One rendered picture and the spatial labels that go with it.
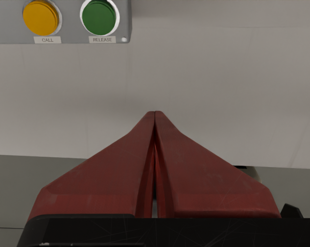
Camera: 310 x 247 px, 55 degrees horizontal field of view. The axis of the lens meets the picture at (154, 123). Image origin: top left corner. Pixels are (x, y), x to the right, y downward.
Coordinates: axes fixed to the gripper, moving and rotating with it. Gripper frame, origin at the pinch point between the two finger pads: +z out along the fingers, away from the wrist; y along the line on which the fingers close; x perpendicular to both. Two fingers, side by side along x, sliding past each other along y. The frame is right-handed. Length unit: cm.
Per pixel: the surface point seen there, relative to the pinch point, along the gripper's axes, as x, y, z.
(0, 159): 112, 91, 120
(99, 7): 1.6, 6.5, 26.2
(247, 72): 15.4, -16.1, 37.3
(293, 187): 137, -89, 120
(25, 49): 11.1, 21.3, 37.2
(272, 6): 4.4, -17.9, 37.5
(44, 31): 4.4, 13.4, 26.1
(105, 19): 3.0, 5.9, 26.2
